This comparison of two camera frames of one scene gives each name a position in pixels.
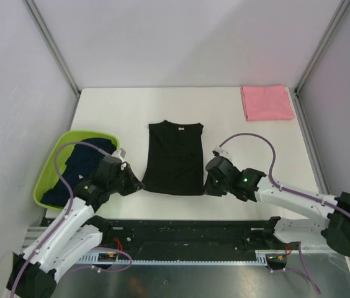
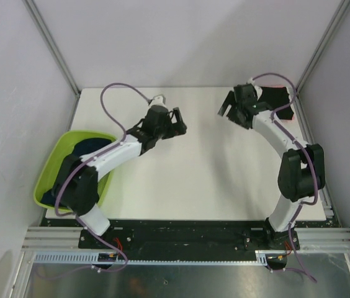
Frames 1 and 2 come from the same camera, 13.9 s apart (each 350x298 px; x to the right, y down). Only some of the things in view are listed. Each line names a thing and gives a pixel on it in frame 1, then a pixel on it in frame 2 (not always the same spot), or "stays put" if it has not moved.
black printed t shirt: (174, 160) → (277, 97)
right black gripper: (209, 189) → (231, 100)
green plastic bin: (48, 174) stays put
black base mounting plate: (190, 236) stays put
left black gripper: (134, 184) → (176, 128)
